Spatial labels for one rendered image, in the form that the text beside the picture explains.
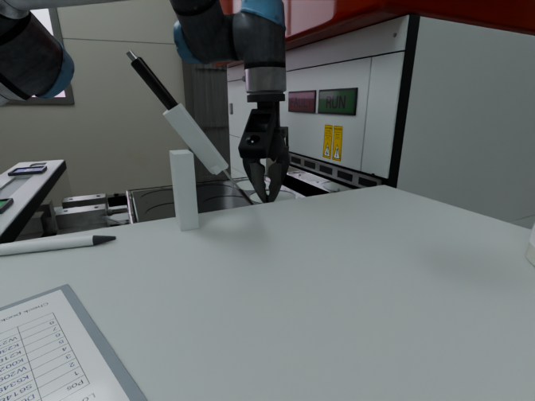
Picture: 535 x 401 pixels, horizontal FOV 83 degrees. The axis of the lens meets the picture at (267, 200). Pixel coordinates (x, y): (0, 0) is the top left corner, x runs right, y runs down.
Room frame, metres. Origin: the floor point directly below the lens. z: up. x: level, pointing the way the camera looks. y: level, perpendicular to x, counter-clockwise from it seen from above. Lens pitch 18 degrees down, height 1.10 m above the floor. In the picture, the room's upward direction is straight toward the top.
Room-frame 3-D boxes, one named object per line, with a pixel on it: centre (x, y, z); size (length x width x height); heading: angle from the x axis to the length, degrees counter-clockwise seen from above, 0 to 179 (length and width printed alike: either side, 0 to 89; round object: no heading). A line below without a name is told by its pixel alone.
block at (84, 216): (0.53, 0.35, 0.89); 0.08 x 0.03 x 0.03; 116
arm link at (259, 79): (0.59, 0.01, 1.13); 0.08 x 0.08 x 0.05
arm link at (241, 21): (0.59, 0.01, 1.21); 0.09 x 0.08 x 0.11; 80
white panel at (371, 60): (0.87, -0.03, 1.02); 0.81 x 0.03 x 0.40; 26
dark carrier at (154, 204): (0.59, 0.08, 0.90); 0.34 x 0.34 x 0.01; 26
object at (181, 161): (0.33, 0.08, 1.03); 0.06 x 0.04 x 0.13; 116
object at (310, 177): (0.70, -0.10, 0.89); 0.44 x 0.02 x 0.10; 26
